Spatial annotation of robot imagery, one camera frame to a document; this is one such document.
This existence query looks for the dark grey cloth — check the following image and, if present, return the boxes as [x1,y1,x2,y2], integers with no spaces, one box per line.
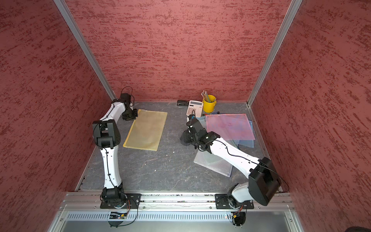
[180,130,193,146]

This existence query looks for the yellow mesh document bag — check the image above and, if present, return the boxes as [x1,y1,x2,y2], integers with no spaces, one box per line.
[123,109,168,151]

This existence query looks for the pink mesh document bag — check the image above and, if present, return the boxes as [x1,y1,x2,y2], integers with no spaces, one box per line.
[205,114,252,140]

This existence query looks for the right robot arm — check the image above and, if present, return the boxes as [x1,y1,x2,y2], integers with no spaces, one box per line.
[180,118,282,209]

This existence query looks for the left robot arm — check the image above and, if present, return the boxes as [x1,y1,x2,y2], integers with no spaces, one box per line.
[92,98,131,208]

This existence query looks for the clear white mesh document bag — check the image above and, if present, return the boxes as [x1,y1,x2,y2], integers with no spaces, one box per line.
[194,151,233,177]

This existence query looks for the green mesh document bag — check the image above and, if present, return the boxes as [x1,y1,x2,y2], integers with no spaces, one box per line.
[196,116,206,129]

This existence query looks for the blue mesh document bag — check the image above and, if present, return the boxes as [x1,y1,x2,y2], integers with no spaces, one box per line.
[233,120,255,148]

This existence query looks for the yellow mug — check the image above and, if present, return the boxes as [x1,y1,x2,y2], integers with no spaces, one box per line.
[203,94,216,113]

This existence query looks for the pink calculator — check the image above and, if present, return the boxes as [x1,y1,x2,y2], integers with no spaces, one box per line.
[186,100,203,118]

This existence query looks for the black stapler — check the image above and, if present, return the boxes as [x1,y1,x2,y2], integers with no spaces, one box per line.
[177,100,189,107]

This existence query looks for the pencils in mug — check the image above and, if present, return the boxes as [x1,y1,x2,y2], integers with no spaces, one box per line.
[201,91,211,102]

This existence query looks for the right black connector box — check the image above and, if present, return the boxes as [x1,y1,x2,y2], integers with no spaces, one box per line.
[231,206,246,227]

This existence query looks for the perforated metal strip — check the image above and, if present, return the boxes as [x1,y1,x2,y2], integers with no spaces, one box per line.
[66,211,232,222]

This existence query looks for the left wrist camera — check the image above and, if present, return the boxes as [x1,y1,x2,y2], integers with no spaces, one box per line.
[119,93,131,106]

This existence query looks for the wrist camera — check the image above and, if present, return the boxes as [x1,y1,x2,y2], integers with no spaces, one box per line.
[186,114,196,128]
[119,93,131,106]

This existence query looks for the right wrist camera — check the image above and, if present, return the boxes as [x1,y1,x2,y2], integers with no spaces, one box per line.
[186,114,196,128]

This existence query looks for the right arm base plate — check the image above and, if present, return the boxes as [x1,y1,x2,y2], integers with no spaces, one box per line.
[214,194,254,210]

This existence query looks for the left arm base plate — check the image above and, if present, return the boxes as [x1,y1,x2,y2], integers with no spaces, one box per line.
[100,193,142,209]

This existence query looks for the left circuit board with cables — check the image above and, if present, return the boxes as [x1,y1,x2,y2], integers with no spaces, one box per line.
[108,199,140,228]

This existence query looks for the aluminium front rail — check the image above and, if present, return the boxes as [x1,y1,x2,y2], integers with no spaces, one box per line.
[59,191,296,212]

